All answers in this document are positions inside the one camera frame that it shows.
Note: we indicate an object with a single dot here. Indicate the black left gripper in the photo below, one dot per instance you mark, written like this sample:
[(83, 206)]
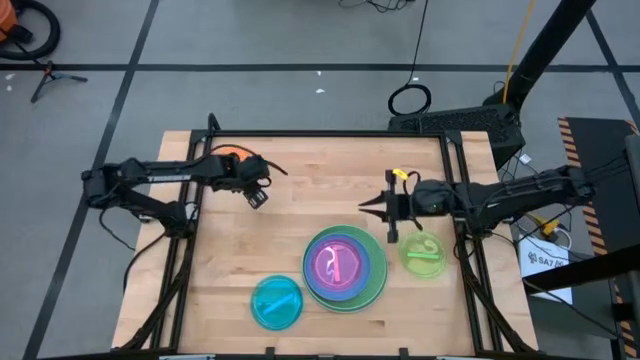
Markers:
[(255, 172)]

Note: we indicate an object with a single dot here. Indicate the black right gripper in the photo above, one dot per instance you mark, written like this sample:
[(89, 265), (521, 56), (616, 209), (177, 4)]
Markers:
[(392, 230)]

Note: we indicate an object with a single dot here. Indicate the orange transparent plastic plate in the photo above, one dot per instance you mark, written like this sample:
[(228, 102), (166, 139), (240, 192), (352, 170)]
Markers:
[(235, 151)]

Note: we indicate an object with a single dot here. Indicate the green opaque plastic plate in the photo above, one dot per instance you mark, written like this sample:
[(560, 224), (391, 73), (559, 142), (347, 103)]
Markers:
[(380, 260)]

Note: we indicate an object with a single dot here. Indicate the pink transparent plastic plate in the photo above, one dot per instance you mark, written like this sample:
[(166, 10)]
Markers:
[(350, 270)]

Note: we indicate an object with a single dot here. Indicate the lime transparent plastic plate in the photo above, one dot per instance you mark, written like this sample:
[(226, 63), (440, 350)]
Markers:
[(422, 267)]

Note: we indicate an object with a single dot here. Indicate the blue opaque plastic plate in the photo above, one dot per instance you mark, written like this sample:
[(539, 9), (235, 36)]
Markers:
[(309, 267)]

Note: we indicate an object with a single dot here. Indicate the teal transparent plastic plate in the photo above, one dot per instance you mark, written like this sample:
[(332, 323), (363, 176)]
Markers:
[(265, 315)]

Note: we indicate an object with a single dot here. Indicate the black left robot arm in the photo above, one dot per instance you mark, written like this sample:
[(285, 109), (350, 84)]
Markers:
[(165, 172)]

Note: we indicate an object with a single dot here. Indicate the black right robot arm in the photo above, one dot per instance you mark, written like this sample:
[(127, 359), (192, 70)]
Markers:
[(500, 195)]

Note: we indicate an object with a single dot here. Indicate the small white tag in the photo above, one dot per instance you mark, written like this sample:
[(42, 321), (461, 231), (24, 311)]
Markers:
[(525, 159)]

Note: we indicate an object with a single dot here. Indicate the white paper sign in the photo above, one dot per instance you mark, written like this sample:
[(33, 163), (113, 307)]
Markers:
[(537, 252)]

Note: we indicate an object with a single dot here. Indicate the yellow plug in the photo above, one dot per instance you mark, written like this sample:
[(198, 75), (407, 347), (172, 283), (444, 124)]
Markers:
[(548, 226)]

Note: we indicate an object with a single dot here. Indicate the black stand beam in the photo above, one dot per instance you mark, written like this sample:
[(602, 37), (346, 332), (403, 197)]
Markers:
[(580, 270)]

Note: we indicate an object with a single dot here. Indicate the black stand pole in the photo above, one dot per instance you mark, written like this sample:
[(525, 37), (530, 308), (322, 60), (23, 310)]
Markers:
[(545, 45)]

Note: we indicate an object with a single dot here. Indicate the black hazard-striped platform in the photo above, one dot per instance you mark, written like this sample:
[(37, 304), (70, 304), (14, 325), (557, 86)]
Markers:
[(605, 145)]

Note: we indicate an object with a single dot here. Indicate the small black tripod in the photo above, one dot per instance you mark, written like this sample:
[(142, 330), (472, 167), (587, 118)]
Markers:
[(49, 74)]

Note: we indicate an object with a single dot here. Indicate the orange vacuum cleaner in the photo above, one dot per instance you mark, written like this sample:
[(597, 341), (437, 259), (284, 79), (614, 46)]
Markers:
[(6, 17)]

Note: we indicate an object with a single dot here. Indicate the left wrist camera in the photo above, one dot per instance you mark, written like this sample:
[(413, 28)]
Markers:
[(257, 199)]

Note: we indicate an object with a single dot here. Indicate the black metal table frame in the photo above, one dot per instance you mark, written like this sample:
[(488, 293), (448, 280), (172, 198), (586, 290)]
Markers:
[(325, 133)]

